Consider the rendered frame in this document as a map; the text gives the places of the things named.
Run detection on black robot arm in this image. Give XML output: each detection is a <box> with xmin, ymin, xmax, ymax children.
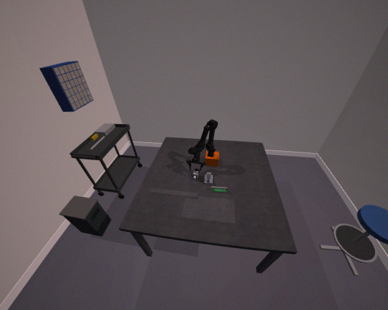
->
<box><xmin>188</xmin><ymin>119</ymin><xmax>218</xmax><ymax>163</ymax></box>

